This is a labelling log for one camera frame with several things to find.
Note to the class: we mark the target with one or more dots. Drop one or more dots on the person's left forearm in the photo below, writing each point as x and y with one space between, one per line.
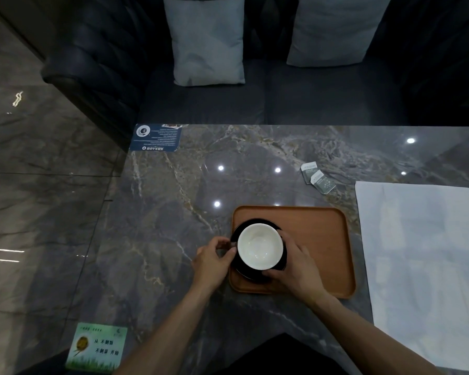
168 331

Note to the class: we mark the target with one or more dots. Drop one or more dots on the green printed card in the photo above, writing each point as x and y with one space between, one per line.
97 347

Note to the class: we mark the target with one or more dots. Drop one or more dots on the person's right hand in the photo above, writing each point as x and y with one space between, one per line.
299 275

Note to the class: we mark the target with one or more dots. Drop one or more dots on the black saucer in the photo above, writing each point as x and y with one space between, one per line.
242 269

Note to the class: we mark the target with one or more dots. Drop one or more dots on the person's left thumb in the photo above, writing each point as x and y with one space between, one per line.
228 258

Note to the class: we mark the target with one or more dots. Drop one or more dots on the white cloth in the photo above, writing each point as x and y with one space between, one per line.
426 265

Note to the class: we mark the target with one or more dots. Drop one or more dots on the person's left hand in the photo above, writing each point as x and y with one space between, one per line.
209 265

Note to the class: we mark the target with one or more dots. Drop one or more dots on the grey cushion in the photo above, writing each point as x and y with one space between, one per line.
336 29
208 42

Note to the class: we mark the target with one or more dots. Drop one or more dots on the brown wooden tray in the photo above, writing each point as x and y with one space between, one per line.
324 238

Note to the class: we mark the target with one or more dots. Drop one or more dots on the person's right forearm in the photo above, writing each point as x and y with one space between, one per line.
367 339

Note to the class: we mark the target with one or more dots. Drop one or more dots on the blue printed card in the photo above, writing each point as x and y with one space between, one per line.
155 138

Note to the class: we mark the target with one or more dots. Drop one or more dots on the dark blue sofa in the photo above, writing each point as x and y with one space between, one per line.
328 93

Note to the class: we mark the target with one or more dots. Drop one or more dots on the person's right thumb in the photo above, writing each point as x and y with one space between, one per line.
274 274

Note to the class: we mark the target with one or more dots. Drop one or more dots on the grey-green sachet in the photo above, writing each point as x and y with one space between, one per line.
323 183
308 171

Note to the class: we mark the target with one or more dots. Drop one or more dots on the white ceramic cup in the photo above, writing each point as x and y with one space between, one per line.
260 246

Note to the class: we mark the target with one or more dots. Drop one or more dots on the person's black clothing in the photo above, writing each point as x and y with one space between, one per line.
289 357

